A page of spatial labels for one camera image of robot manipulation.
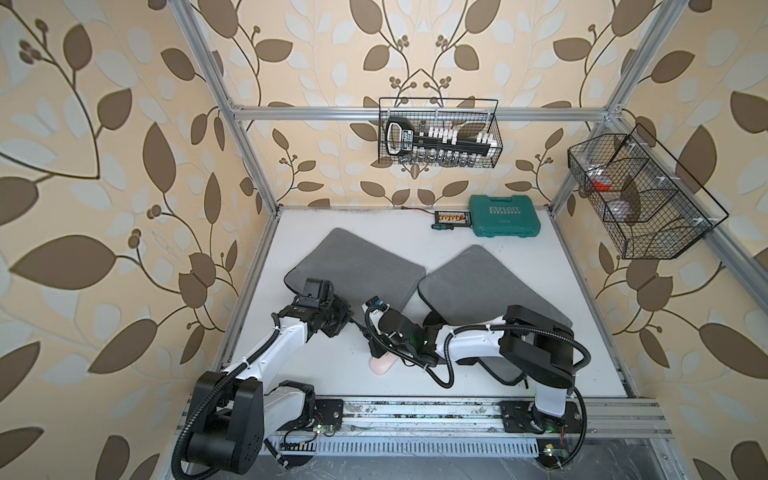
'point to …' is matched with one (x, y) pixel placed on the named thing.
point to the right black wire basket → (650, 205)
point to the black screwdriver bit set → (447, 220)
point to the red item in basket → (603, 183)
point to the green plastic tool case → (503, 217)
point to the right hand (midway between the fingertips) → (363, 334)
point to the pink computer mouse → (383, 364)
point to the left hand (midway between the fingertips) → (350, 306)
